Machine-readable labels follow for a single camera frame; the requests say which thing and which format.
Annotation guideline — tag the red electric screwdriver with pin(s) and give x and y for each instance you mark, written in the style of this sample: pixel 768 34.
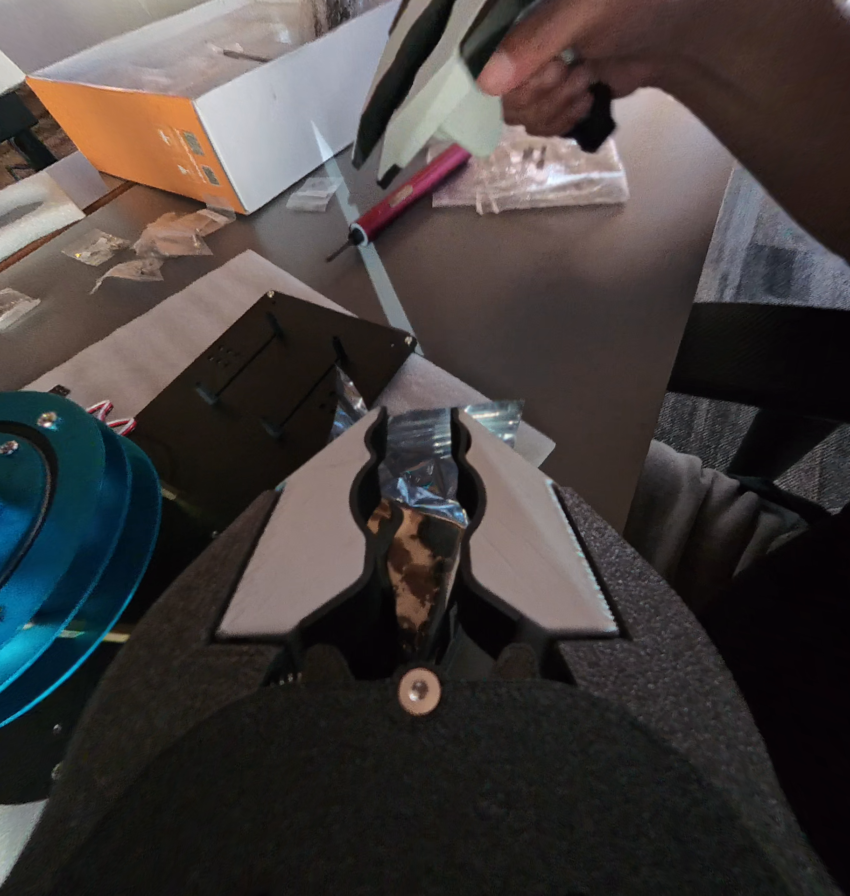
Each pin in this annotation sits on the red electric screwdriver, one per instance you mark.
pixel 411 192

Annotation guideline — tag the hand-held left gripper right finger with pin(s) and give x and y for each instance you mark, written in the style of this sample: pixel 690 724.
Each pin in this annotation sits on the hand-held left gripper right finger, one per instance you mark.
pixel 537 553

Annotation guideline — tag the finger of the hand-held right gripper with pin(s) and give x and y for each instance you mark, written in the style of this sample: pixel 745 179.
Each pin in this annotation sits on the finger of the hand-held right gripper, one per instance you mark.
pixel 432 105
pixel 390 77

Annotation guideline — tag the white foam sheet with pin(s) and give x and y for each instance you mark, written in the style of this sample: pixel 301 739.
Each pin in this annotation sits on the white foam sheet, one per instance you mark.
pixel 187 308

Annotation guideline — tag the orange and white cardboard box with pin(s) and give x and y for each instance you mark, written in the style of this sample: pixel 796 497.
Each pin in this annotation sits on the orange and white cardboard box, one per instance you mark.
pixel 271 133

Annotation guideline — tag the clear bag with screws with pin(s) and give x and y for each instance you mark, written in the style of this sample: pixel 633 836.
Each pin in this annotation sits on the clear bag with screws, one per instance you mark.
pixel 551 175

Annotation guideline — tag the black office chair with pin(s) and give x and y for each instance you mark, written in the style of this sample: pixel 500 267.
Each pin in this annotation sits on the black office chair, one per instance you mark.
pixel 768 350

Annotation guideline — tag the white foam packing insert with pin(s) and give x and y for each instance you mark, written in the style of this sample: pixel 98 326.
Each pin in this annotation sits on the white foam packing insert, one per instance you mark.
pixel 47 203

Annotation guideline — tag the silver foil bag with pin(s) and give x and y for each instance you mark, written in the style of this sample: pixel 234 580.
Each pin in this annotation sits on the silver foil bag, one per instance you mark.
pixel 418 560

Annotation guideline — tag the clear bag with white parts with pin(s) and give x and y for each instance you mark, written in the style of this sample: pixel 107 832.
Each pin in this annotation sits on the clear bag with white parts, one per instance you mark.
pixel 4 308

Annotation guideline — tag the small labelled plastic bag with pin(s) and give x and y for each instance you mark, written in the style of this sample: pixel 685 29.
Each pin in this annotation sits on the small labelled plastic bag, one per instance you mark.
pixel 315 194

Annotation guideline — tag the person's right hand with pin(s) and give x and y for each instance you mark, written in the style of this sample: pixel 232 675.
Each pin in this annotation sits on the person's right hand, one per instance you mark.
pixel 572 63

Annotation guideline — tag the person's grey pants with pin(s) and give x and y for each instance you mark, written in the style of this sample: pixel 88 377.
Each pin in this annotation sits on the person's grey pants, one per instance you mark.
pixel 684 511

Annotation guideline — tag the person's right forearm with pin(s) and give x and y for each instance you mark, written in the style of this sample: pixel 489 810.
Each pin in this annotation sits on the person's right forearm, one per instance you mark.
pixel 782 126

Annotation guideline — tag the small clear hardware bag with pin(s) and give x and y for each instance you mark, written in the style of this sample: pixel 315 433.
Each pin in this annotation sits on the small clear hardware bag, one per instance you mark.
pixel 96 246
pixel 173 241
pixel 211 220
pixel 127 269

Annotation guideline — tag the person's black clothing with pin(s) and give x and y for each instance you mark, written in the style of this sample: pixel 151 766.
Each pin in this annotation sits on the person's black clothing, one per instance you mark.
pixel 803 665

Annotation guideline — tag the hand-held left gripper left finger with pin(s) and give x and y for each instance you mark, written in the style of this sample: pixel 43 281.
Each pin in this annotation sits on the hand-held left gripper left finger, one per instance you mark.
pixel 299 553

